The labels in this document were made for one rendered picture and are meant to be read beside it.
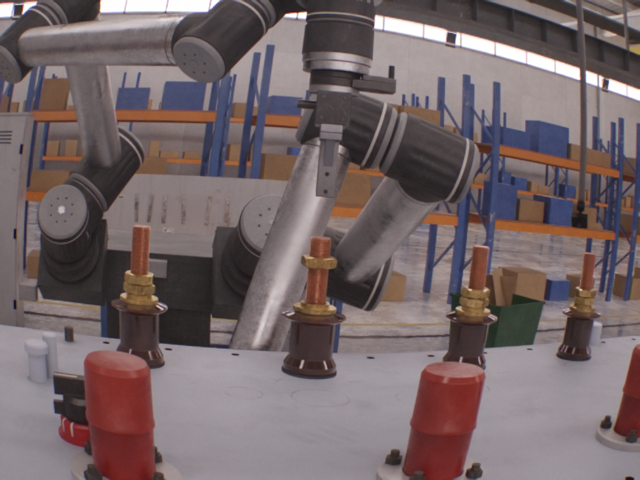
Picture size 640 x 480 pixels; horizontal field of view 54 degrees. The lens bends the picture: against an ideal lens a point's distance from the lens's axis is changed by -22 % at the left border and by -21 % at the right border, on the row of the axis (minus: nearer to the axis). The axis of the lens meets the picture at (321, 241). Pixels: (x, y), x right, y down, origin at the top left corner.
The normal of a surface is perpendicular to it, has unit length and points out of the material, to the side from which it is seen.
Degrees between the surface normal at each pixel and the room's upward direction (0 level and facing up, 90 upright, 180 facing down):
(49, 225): 65
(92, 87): 133
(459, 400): 89
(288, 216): 72
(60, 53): 115
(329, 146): 120
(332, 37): 90
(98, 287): 60
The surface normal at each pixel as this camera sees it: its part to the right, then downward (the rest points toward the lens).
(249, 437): 0.09, -0.99
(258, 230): 0.22, -0.39
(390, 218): -0.55, 0.76
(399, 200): -0.72, 0.61
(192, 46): -0.50, 0.67
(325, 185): 0.01, 0.11
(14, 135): 0.27, 0.13
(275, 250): -0.36, -0.25
